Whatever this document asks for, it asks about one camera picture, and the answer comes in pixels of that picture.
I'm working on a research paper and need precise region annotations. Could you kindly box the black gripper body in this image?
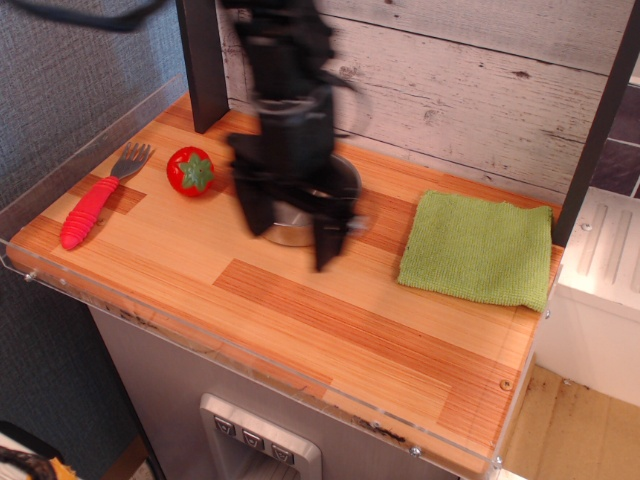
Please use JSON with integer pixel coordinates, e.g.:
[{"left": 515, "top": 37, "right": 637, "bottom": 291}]
[{"left": 228, "top": 94, "right": 356, "bottom": 231}]

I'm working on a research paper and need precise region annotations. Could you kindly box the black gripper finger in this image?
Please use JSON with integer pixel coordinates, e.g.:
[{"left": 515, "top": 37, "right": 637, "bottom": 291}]
[
  {"left": 313, "top": 213, "right": 350, "bottom": 272},
  {"left": 234, "top": 172, "right": 275, "bottom": 236}
]

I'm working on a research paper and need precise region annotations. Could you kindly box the green towel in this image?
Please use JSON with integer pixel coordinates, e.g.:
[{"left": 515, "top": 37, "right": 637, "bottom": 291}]
[{"left": 397, "top": 190, "right": 553, "bottom": 312}]

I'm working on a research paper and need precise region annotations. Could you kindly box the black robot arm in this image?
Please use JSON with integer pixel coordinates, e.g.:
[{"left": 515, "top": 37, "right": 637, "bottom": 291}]
[{"left": 222, "top": 1, "right": 362, "bottom": 270}]

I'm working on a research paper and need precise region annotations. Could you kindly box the stainless steel pot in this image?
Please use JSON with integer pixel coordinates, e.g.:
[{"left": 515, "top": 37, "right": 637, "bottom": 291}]
[{"left": 262, "top": 154, "right": 362, "bottom": 247}]

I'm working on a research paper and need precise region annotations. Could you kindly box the red toy tomato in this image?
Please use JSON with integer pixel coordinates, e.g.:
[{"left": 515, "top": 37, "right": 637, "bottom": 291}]
[{"left": 166, "top": 146, "right": 215, "bottom": 197}]

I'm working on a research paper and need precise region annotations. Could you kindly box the grey toy cabinet front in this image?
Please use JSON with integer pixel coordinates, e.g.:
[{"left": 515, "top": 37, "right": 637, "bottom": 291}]
[{"left": 90, "top": 307, "right": 453, "bottom": 479}]

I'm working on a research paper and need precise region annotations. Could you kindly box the silver dispenser button panel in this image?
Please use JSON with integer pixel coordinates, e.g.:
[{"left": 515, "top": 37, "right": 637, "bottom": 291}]
[{"left": 199, "top": 393, "right": 323, "bottom": 479}]

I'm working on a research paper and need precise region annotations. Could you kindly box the white plastic side unit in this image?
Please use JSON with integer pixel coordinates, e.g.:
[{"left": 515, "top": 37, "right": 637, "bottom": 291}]
[{"left": 534, "top": 188, "right": 639, "bottom": 405}]

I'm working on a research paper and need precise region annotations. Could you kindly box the yellow black object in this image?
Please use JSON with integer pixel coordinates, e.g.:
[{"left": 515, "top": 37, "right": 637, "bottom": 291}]
[{"left": 1, "top": 447, "right": 78, "bottom": 480}]

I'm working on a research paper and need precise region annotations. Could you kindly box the dark left frame post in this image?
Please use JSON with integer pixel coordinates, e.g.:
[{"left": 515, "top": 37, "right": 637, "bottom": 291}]
[{"left": 176, "top": 0, "right": 229, "bottom": 133}]

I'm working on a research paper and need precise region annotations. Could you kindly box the dark frame post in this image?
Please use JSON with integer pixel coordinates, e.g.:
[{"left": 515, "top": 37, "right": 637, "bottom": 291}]
[
  {"left": 552, "top": 1, "right": 639, "bottom": 247},
  {"left": 176, "top": 0, "right": 229, "bottom": 133}
]

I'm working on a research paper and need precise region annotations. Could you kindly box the red handled toy fork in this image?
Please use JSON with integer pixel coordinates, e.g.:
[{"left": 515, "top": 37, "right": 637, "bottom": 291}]
[{"left": 59, "top": 143, "right": 151, "bottom": 250}]

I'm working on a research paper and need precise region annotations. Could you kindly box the black braided cable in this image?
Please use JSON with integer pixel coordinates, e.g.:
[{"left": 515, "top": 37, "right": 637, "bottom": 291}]
[{"left": 9, "top": 0, "right": 166, "bottom": 32}]

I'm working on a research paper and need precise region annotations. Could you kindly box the dark right frame post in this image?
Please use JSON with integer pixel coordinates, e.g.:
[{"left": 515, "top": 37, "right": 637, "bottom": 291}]
[{"left": 552, "top": 1, "right": 639, "bottom": 247}]

